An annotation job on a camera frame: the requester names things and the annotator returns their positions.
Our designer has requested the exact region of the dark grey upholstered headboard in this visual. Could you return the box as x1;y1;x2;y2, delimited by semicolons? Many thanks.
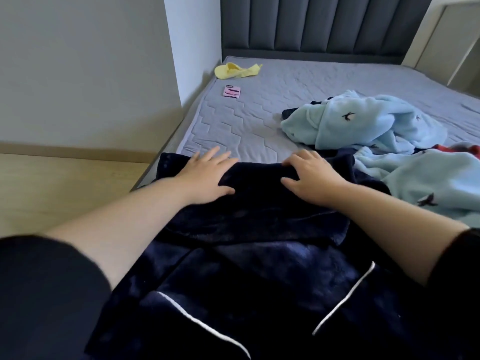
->
220;0;434;65

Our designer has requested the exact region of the person's right black sleeve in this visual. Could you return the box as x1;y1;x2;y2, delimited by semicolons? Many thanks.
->
425;228;480;360

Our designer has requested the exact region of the grey bed frame rail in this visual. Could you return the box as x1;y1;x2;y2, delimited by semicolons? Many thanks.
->
130;75;220;192

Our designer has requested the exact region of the red cloth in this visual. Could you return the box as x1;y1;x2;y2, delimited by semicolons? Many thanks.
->
430;144;480;159

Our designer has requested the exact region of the light blue fleece garment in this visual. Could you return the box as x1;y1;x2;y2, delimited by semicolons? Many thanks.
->
280;90;449;155
353;145;480;229

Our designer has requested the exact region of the navy fleece garment white piping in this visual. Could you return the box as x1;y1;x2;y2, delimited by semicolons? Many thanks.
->
84;147;456;360

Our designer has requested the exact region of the person's right hand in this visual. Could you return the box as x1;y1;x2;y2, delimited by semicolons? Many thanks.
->
280;149;350;208

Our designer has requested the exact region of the person's right forearm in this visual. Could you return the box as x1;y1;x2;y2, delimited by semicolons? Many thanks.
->
330;180;470;287

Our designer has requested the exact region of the yellow cloth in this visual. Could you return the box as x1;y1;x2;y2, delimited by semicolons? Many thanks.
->
214;62;263;80

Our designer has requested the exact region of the beige wardrobe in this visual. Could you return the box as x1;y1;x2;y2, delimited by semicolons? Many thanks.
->
401;0;480;97

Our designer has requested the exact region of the person's left forearm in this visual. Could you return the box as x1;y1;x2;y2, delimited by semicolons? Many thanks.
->
44;176;193;291

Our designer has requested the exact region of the person's left hand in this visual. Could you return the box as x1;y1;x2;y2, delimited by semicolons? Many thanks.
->
175;146;239;205

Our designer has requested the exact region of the grey quilted mattress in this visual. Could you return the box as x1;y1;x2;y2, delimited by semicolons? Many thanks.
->
175;56;480;166

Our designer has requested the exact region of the person's left black sleeve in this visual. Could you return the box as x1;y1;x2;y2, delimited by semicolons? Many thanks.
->
0;234;112;360

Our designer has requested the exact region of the person's black sleeve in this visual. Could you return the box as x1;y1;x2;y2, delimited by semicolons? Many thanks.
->
425;228;480;360
0;234;112;360

